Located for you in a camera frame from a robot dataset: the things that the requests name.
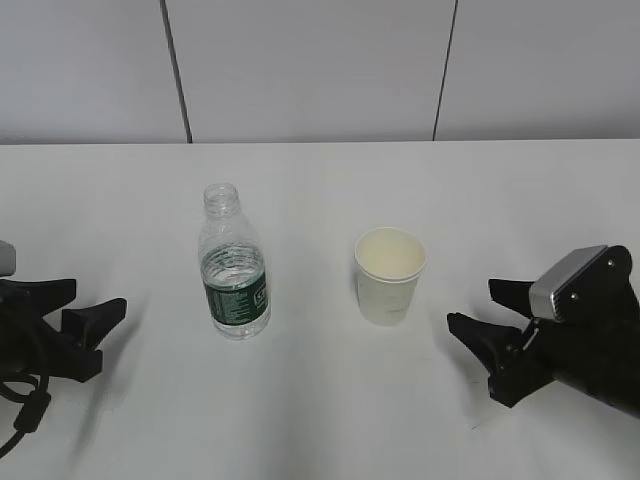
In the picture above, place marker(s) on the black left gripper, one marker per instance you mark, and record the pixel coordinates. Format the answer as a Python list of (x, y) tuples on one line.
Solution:
[(43, 337)]

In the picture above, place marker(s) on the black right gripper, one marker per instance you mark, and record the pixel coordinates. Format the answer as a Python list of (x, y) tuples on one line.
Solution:
[(598, 356)]

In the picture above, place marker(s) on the white paper cup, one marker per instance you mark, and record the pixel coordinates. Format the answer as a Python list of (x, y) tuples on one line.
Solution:
[(388, 263)]

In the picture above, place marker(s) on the clear water bottle green label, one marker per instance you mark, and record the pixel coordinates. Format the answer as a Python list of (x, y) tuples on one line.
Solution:
[(232, 266)]

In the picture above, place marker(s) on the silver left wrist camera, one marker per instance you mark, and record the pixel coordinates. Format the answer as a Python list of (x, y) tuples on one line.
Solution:
[(7, 259)]

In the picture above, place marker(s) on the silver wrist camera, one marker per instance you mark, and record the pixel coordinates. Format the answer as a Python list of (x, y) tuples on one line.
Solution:
[(7, 259), (585, 280)]

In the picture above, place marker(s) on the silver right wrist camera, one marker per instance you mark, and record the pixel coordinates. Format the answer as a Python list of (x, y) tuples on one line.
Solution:
[(585, 280)]

